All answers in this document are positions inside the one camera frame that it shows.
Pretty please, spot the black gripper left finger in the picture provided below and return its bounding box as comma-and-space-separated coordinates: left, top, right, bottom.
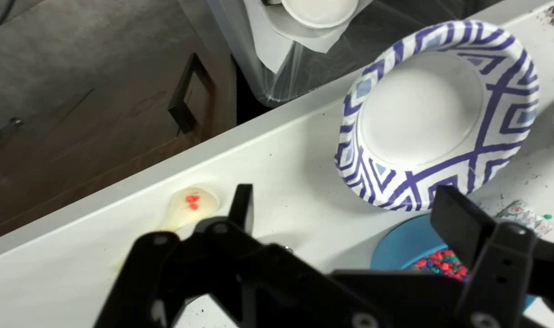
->
227, 184, 253, 233

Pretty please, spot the white plastic spoon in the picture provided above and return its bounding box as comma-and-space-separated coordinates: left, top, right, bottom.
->
158, 186, 220, 232

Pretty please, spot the grey trash bin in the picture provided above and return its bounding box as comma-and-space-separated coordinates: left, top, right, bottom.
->
205, 0, 499, 106

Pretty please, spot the blue patterned paper plate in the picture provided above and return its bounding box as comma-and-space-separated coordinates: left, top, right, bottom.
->
335, 20, 539, 212

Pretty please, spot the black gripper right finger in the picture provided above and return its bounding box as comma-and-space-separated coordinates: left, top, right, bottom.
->
429, 186, 495, 268

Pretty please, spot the blue plastic bowl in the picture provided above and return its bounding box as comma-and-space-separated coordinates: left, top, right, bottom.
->
369, 215, 469, 283

